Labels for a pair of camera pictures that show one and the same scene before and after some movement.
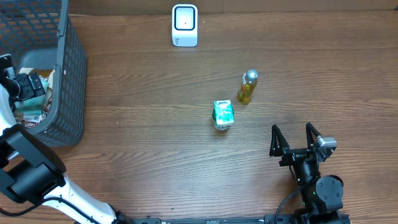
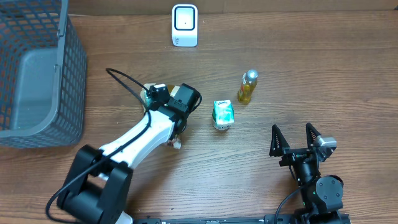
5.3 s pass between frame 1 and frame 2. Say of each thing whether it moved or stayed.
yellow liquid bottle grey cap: stayed
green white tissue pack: stayed
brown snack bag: moved
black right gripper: stayed
